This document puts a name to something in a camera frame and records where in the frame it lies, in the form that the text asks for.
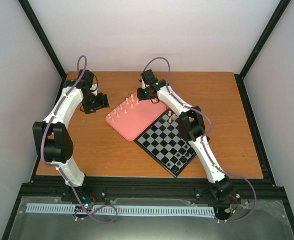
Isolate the light blue cable duct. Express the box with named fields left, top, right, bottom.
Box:
left=25, top=203, right=215, bottom=218

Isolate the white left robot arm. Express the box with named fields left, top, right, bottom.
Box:
left=32, top=70, right=109, bottom=202

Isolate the black aluminium frame base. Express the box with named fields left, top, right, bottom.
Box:
left=2, top=175, right=294, bottom=240

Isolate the pink plastic tray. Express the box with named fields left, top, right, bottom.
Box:
left=105, top=92, right=167, bottom=141

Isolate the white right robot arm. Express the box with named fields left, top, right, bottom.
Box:
left=137, top=78, right=232, bottom=202

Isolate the black white chess board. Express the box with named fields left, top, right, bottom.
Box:
left=134, top=109, right=196, bottom=178

